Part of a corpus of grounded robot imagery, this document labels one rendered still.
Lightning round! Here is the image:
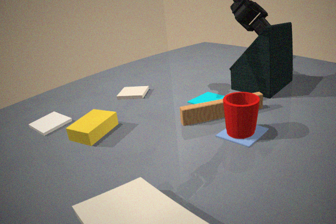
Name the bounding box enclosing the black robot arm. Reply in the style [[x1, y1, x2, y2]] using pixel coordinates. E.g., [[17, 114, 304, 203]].
[[230, 0, 271, 35]]

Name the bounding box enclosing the yellow block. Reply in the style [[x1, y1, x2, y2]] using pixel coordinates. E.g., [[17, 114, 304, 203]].
[[66, 109, 118, 146]]

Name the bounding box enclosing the wooden rectangular block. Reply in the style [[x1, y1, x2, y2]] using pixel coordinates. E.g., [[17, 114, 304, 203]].
[[180, 92, 263, 126]]

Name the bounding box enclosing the red cup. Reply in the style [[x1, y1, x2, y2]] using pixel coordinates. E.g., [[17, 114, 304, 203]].
[[223, 92, 260, 139]]

